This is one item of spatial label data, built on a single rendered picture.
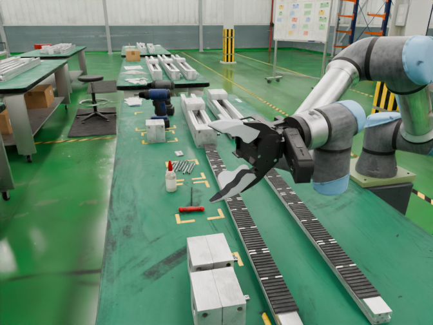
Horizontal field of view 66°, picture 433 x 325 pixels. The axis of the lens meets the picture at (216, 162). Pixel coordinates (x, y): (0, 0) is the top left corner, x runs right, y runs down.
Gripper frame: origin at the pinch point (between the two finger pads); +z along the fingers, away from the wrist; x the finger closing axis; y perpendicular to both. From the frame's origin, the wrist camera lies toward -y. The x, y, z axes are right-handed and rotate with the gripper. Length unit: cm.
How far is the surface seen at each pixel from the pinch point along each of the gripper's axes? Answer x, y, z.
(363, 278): -32.9, -13.4, -31.4
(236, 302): -24.3, -8.8, -0.3
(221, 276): -25.5, -1.9, -1.3
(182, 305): -35.1, 2.1, 6.2
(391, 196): -50, 13, -85
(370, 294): -31.8, -17.4, -28.8
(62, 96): -176, 524, -13
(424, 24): -50, 195, -387
